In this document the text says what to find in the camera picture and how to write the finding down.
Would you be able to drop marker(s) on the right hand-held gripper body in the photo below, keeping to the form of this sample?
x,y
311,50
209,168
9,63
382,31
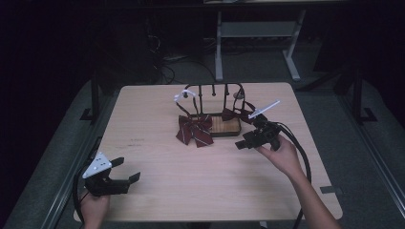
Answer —
x,y
267,132

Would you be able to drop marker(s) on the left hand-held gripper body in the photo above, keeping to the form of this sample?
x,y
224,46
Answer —
x,y
98,186

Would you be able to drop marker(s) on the dark red bow tie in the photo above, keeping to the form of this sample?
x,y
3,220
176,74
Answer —
x,y
234,114

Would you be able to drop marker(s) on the black rack with wooden base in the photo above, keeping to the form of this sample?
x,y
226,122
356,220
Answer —
x,y
226,125

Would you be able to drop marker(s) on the person's left hand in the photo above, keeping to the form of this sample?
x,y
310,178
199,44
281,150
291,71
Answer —
x,y
94,210

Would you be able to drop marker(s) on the person's right hand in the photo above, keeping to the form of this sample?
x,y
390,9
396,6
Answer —
x,y
285,157

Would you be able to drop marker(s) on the striped red bow tie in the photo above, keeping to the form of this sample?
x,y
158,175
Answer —
x,y
195,130

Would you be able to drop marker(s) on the black metal stand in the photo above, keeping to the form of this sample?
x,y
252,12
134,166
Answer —
x,y
358,95
94,95

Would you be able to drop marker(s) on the white plastic hanger clip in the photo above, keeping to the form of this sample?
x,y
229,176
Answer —
x,y
184,94

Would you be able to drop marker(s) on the black tape strip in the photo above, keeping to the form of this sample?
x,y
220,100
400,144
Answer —
x,y
331,190

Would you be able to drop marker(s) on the white metal desk frame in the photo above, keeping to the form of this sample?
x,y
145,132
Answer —
x,y
258,30

